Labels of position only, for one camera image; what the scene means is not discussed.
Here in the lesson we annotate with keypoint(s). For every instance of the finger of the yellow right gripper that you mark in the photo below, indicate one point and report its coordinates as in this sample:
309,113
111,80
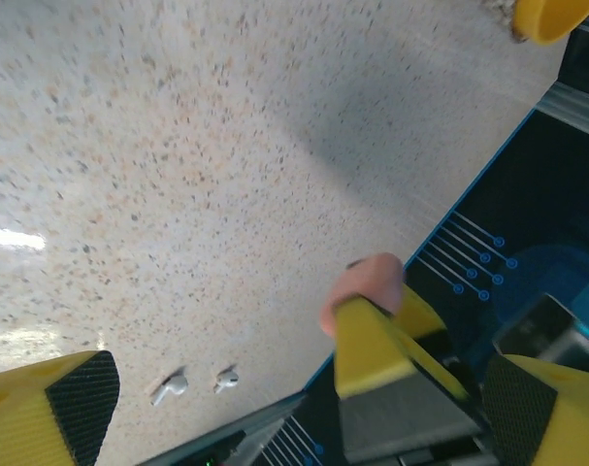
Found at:
367,354
420,315

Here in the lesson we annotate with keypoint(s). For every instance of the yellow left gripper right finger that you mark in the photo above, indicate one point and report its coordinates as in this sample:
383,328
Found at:
556,417

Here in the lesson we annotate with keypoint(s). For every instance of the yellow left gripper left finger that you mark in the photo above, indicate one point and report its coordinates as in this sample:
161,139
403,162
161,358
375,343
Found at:
27,417

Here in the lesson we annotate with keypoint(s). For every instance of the white earbud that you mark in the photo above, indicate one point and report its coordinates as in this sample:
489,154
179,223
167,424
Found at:
226,379
170,387

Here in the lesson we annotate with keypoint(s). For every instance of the yellow bowl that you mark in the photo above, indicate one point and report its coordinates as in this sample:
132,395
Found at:
551,19

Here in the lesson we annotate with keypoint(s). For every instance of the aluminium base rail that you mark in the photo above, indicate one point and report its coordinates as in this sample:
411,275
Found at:
270,422

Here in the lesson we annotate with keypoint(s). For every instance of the aluminium frame post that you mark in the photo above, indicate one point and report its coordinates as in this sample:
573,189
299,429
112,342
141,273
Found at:
575,107

